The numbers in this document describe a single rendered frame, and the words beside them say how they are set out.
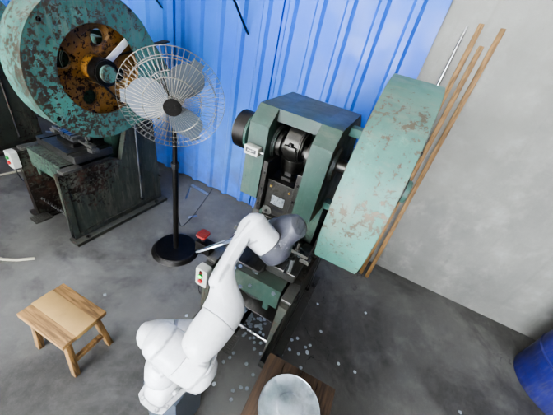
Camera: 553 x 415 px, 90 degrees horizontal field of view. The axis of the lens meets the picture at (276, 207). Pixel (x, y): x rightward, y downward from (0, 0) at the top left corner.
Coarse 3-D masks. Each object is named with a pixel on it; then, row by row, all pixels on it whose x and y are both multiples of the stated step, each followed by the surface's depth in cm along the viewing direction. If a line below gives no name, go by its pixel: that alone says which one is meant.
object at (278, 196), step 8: (272, 176) 139; (280, 176) 141; (296, 176) 141; (272, 184) 138; (280, 184) 136; (288, 184) 136; (272, 192) 140; (280, 192) 138; (288, 192) 135; (264, 200) 144; (272, 200) 142; (280, 200) 140; (288, 200) 138; (264, 208) 145; (272, 208) 144; (280, 208) 142; (264, 216) 145; (272, 216) 146
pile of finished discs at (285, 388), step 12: (276, 384) 137; (288, 384) 138; (300, 384) 139; (264, 396) 131; (276, 396) 132; (288, 396) 133; (300, 396) 134; (312, 396) 135; (264, 408) 127; (276, 408) 128; (288, 408) 129; (300, 408) 130; (312, 408) 131
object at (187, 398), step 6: (144, 384) 121; (186, 396) 123; (192, 396) 132; (198, 396) 143; (180, 402) 119; (186, 402) 127; (192, 402) 136; (198, 402) 149; (174, 408) 117; (180, 408) 123; (186, 408) 132; (192, 408) 142; (150, 414) 141; (156, 414) 135; (162, 414) 130; (168, 414) 126; (174, 414) 121; (180, 414) 127; (186, 414) 137; (192, 414) 147
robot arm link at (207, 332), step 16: (208, 320) 70; (192, 336) 69; (208, 336) 69; (224, 336) 71; (192, 352) 67; (208, 352) 68; (192, 368) 72; (208, 368) 74; (176, 384) 74; (192, 384) 72; (208, 384) 74
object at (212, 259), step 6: (258, 210) 191; (222, 246) 167; (216, 252) 162; (222, 252) 163; (210, 258) 158; (216, 258) 159; (210, 264) 157; (204, 288) 168; (204, 294) 171; (204, 300) 174; (198, 312) 196; (192, 318) 192
